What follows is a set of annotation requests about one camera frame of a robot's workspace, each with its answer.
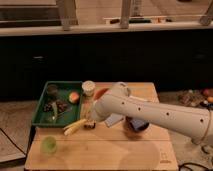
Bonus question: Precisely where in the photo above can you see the yellow banana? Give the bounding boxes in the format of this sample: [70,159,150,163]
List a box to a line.
[63,119,87,136]

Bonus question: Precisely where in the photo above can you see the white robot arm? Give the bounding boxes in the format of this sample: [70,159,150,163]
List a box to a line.
[90,82,213,146]

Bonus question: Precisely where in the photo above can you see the dark cup in tray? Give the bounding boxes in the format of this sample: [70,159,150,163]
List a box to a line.
[46,84,58,97]

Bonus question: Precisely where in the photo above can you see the green plastic cup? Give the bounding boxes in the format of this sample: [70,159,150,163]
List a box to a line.
[41,136,57,154]

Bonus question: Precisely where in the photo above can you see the orange bowl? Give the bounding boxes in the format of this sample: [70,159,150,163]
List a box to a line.
[94,88,109,100]

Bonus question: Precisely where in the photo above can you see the white cylindrical container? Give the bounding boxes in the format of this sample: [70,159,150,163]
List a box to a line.
[82,80,95,97]

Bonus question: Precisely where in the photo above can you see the light blue sponge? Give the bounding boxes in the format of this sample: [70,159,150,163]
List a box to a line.
[105,113,123,127]

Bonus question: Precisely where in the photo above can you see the peach toy fruit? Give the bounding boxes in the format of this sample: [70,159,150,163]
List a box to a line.
[69,92,80,104]

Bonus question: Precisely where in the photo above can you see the blue cloth in bowl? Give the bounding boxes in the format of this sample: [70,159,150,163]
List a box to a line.
[130,118,149,131]

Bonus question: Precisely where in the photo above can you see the dark brown bowl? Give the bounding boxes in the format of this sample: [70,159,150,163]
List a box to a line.
[125,117,149,133]

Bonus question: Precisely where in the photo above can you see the green plastic tray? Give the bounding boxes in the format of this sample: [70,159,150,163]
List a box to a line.
[32,81,83,128]

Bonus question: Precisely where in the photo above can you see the dark grapes toy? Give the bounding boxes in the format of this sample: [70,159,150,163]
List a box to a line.
[43,101,68,113]

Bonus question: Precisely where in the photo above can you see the green spoon in tray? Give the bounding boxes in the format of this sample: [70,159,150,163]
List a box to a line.
[47,101,72,123]

